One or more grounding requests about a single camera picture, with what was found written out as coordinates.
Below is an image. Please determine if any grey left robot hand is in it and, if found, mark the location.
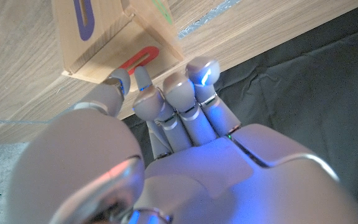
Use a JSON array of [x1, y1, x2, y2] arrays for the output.
[[6, 55, 358, 224]]

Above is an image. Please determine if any wooden box with coloured slots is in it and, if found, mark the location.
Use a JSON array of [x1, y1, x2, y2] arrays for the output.
[[51, 0, 186, 85]]

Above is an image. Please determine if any black backdrop curtain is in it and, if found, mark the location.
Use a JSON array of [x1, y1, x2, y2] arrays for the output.
[[122, 0, 358, 218]]

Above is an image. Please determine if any grey tape outline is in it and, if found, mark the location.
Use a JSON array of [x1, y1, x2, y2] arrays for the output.
[[177, 0, 242, 40]]

